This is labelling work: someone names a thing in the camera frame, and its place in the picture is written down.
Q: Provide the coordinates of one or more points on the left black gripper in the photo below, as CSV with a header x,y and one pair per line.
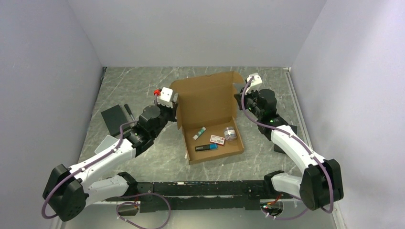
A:
x,y
172,111

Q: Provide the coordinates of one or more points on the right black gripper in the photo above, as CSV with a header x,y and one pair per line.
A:
x,y
238,97

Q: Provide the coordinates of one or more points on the green white glue stick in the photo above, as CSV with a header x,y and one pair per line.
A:
x,y
199,133

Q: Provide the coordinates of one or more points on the brown cardboard box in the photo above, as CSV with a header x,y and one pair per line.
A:
x,y
208,101

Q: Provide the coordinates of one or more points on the black blue marker pen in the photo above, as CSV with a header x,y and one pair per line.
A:
x,y
206,147

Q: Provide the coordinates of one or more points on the small red white box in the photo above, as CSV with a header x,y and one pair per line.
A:
x,y
217,140

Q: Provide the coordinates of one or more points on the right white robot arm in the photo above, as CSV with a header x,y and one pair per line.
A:
x,y
320,184

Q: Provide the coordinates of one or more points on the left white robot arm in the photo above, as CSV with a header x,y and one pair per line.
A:
x,y
69,190

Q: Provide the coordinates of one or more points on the right black rectangular pad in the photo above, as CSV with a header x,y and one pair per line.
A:
x,y
283,141

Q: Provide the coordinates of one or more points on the black rectangular pad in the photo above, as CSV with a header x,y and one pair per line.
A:
x,y
283,141
114,117

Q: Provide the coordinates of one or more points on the left black rectangular pad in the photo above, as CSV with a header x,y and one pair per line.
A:
x,y
114,117

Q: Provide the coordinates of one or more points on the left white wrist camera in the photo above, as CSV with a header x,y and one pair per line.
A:
x,y
165,97

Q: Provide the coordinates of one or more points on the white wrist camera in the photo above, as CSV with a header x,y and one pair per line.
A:
x,y
165,97
255,83

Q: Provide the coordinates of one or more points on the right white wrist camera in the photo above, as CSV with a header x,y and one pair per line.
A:
x,y
255,83

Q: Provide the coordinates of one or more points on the black handled claw hammer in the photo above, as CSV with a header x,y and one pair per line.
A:
x,y
127,108

